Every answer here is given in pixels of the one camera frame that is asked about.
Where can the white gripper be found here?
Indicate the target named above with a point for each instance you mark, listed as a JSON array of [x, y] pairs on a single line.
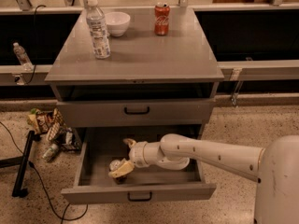
[[137, 156]]

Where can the orange soda can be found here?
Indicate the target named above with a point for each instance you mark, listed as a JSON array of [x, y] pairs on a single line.
[[116, 172]]

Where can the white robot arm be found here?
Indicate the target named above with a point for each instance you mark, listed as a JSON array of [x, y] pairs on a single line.
[[275, 168]]

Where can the open grey bottom drawer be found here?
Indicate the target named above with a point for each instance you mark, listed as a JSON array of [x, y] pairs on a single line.
[[102, 145]]

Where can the grey drawer cabinet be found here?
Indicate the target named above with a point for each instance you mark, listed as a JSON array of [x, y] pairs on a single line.
[[141, 66]]

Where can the closed grey middle drawer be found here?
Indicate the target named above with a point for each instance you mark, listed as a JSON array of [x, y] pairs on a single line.
[[110, 113]]

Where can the red cola can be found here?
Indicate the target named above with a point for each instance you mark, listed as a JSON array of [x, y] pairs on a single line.
[[162, 11]]

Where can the crushed green bottle on floor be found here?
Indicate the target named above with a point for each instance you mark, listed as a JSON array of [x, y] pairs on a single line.
[[50, 153]]

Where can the pile of snack bags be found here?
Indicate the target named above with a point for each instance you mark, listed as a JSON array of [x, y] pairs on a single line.
[[51, 123]]

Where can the black stand leg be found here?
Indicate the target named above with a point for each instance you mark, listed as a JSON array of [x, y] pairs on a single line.
[[21, 162]]

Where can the white ceramic bowl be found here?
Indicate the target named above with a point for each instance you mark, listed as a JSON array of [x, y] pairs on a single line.
[[117, 23]]

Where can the clear plastic water bottle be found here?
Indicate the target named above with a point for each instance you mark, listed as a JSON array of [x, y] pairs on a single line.
[[96, 21]]

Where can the small water bottle on ledge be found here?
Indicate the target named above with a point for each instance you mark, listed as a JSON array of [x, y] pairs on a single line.
[[22, 57]]

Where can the black drawer handle bottom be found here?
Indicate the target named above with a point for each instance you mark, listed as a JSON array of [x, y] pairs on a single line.
[[139, 196]]

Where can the black drawer handle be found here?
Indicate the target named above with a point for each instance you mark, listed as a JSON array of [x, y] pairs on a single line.
[[131, 111], [139, 196]]

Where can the black drawer handle middle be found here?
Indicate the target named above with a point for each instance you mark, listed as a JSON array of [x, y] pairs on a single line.
[[131, 111]]

